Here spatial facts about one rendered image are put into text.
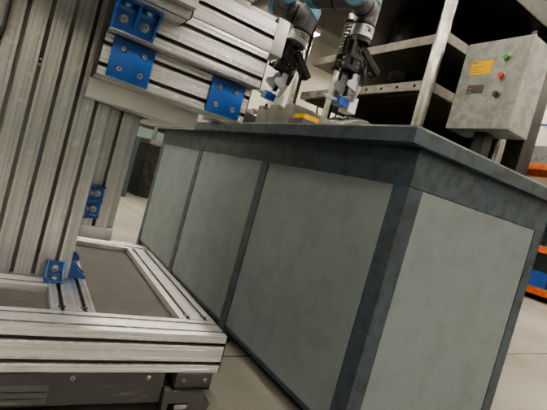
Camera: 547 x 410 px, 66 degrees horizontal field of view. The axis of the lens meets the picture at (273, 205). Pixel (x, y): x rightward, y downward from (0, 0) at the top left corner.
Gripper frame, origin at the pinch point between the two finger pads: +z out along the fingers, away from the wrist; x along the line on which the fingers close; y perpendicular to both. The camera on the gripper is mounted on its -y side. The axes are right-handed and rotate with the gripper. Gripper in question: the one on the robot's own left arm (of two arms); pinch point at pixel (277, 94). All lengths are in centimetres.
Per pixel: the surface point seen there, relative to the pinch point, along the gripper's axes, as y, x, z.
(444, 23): -63, -3, -68
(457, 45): -81, -8, -68
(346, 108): -10.6, 30.4, -3.1
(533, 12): -114, -2, -105
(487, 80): -79, 21, -49
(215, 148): 0.7, -30.4, 29.7
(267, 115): 1.2, 3.0, 9.1
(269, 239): -3, 35, 48
